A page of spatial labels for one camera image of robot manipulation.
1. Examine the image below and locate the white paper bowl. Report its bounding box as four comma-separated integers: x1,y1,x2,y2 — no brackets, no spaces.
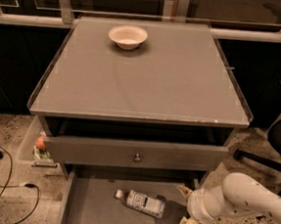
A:
108,25,148,50

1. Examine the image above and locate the green white packet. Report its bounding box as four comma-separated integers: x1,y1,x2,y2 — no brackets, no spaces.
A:
32,146,50,160

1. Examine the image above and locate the grey drawer cabinet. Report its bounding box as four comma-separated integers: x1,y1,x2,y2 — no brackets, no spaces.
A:
17,9,261,224

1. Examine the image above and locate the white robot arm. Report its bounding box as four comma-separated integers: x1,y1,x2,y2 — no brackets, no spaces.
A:
177,172,281,224

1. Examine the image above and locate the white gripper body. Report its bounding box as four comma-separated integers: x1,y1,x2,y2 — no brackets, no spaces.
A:
187,186,226,224

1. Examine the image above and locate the grey open middle drawer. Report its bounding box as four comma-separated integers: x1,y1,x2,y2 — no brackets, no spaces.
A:
54,166,213,224

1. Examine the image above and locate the grey top drawer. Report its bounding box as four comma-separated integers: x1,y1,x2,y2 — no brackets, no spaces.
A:
44,136,228,171

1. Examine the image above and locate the centre metal window bracket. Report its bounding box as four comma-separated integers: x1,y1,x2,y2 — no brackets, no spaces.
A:
175,0,191,22

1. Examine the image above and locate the left metal window bracket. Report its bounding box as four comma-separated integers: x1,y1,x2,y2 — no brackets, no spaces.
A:
58,0,74,24

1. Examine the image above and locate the round metal drawer knob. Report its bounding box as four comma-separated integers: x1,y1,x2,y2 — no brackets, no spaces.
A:
133,153,142,163

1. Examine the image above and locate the black power cable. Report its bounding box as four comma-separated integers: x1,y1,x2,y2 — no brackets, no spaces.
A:
0,142,45,224

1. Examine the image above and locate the clear plastic water bottle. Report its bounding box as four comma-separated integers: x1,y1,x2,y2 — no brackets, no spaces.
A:
115,190,164,219

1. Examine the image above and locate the orange round toy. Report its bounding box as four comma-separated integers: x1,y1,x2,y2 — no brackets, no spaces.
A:
35,136,46,151

